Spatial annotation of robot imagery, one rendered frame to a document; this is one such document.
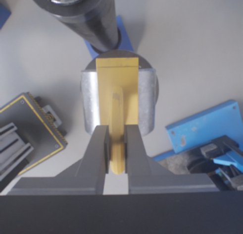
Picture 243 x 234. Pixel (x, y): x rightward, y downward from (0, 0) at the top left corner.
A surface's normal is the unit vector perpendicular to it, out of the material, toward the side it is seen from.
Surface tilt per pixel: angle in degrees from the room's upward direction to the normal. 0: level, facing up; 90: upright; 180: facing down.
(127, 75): 0
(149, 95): 48
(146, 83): 42
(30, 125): 0
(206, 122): 0
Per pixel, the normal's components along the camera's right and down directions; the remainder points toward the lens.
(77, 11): 0.00, 0.26
